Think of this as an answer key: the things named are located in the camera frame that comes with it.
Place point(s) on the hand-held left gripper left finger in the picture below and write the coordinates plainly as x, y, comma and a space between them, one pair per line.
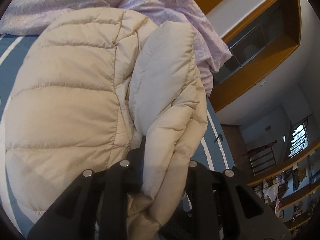
136, 170

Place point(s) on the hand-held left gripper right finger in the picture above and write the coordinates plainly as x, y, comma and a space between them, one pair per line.
200, 177

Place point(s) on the cream down jacket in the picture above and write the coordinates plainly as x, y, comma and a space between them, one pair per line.
70, 92

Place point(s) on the hanging clothes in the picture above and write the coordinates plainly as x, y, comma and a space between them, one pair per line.
271, 192

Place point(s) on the brown wooden door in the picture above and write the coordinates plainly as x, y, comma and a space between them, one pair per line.
233, 142

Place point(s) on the wooden shelves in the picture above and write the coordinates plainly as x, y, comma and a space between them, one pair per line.
290, 177

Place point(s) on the barred window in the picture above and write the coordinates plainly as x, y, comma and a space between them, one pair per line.
297, 140

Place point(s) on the wooden wardrobe with glass doors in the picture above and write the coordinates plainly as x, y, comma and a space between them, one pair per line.
250, 85

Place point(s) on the pink floral duvet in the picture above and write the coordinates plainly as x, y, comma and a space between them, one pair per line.
170, 10

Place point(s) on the wall vent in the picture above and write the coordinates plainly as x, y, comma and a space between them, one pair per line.
268, 128

